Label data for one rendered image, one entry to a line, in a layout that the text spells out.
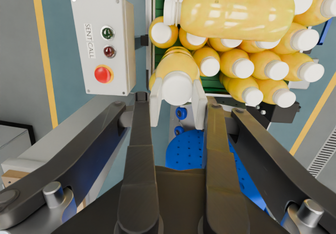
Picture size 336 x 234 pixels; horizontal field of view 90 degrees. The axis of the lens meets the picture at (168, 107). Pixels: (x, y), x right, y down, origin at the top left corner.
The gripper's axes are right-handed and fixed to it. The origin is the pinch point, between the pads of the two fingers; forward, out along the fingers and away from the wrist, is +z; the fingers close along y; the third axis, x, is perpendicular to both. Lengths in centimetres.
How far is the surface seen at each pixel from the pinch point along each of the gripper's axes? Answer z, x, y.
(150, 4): 31.9, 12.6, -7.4
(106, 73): 18.7, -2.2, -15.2
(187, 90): 2.5, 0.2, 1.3
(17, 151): 104, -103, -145
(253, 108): 115, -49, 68
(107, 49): 18.7, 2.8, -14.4
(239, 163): 17.7, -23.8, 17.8
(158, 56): 39.8, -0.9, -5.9
